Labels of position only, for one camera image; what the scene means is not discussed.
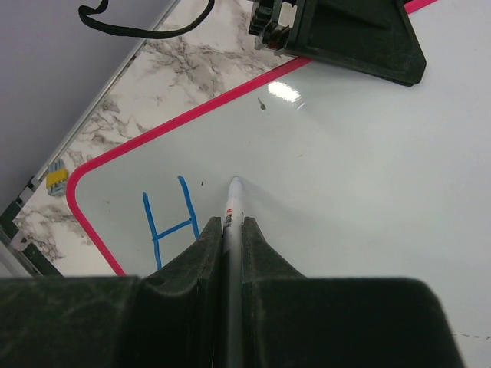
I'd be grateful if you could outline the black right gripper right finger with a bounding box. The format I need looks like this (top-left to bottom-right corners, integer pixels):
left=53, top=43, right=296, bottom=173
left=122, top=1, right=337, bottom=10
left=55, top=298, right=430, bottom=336
left=242, top=217, right=464, bottom=367

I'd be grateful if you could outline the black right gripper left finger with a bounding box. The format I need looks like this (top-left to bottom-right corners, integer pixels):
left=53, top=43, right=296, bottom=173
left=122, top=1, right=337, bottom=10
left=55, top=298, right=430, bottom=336
left=1, top=217, right=222, bottom=367

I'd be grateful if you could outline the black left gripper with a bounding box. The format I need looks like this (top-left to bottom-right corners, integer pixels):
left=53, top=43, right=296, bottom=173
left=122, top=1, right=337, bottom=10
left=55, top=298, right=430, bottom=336
left=248, top=0, right=427, bottom=87

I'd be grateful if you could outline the blue white marker pen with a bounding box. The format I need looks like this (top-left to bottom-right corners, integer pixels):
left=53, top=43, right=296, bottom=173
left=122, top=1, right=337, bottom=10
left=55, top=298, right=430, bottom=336
left=220, top=176, right=243, bottom=367

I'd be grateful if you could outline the pink-framed whiteboard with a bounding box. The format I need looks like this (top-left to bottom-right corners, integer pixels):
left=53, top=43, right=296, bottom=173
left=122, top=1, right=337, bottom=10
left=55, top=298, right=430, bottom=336
left=67, top=1, right=490, bottom=343

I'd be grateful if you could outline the yellow grey small connector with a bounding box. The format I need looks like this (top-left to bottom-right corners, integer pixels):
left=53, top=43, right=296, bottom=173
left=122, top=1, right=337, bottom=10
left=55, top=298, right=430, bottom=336
left=45, top=159, right=69, bottom=197

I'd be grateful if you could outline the aluminium frame rail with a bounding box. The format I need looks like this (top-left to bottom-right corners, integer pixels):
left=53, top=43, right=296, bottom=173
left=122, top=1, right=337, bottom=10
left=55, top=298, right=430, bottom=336
left=1, top=1, right=182, bottom=276

